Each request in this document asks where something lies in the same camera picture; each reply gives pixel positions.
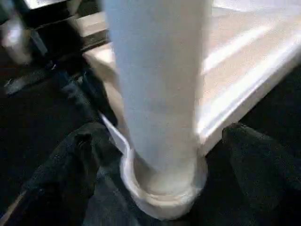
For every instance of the white plastic table leg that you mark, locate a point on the white plastic table leg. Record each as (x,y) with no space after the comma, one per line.
(160,70)

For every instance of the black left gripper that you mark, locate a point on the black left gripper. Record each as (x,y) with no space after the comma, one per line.
(54,37)

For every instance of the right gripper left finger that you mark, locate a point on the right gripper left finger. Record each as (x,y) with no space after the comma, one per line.
(61,179)

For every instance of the black mat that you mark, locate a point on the black mat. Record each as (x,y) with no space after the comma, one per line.
(35,113)

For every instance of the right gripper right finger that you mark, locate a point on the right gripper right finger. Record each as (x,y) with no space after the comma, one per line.
(263,179)

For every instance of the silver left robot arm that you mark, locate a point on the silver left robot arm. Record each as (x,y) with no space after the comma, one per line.
(14,40)

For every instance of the white plastic table top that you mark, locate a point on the white plastic table top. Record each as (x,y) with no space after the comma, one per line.
(235,70)

